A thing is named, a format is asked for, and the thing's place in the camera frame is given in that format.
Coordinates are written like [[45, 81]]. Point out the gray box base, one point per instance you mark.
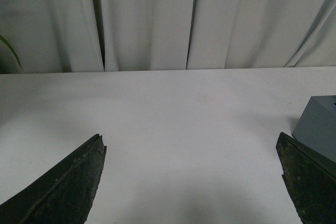
[[316, 126]]

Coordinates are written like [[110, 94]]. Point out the white curtain backdrop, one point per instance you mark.
[[131, 35]]

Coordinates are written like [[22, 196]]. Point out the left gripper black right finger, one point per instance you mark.
[[309, 178]]

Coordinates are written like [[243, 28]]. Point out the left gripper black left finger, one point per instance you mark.
[[65, 193]]

